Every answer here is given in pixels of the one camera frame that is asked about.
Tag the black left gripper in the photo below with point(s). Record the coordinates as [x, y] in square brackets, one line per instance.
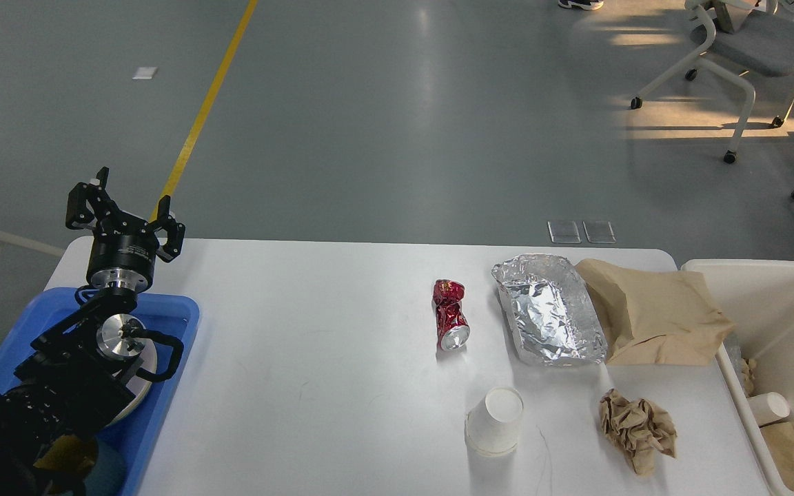
[121, 259]

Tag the pink plate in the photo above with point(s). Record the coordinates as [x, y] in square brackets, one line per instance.
[138, 393]

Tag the dark teal mug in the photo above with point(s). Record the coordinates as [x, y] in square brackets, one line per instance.
[98, 466]

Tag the aluminium foil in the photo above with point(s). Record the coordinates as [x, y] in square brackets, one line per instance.
[549, 311]

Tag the brown paper bag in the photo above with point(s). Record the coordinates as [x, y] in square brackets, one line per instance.
[655, 317]

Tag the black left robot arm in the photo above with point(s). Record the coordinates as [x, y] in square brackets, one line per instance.
[76, 380]

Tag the blue plastic tray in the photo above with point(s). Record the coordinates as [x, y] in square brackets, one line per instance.
[135, 436]

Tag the crushed red soda can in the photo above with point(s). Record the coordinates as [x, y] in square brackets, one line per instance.
[452, 327]

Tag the white paper cup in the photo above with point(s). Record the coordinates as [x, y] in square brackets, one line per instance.
[492, 427]

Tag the floor outlet plate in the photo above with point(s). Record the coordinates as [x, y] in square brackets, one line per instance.
[599, 232]
[564, 232]

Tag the crumpled brown paper ball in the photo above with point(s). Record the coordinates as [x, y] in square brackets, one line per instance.
[639, 429]

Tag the grey office chair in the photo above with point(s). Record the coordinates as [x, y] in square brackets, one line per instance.
[732, 39]

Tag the white plastic bin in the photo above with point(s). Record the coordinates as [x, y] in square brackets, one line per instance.
[776, 331]

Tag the paper cup in bin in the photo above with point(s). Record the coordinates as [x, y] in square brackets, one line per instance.
[768, 408]

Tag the brown paper in bin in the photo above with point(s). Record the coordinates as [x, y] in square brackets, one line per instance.
[779, 437]

